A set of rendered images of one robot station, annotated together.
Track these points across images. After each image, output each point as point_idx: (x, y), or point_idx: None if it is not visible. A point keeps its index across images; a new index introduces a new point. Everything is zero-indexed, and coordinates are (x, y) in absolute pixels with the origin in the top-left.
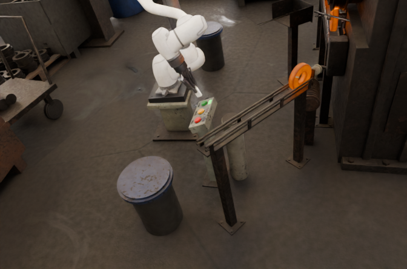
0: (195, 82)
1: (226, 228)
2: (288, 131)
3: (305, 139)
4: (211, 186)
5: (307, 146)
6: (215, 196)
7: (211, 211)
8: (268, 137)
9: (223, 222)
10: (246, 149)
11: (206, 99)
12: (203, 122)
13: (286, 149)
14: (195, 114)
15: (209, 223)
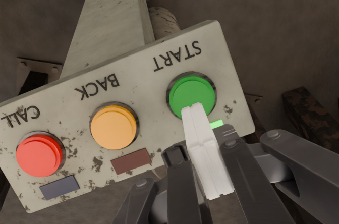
0: (276, 184)
1: (20, 78)
2: (319, 59)
3: (290, 113)
4: None
5: (279, 107)
6: (65, 12)
7: (28, 28)
8: (288, 29)
9: (26, 67)
10: None
11: (232, 82)
12: (34, 206)
13: (261, 80)
14: (82, 93)
15: (1, 43)
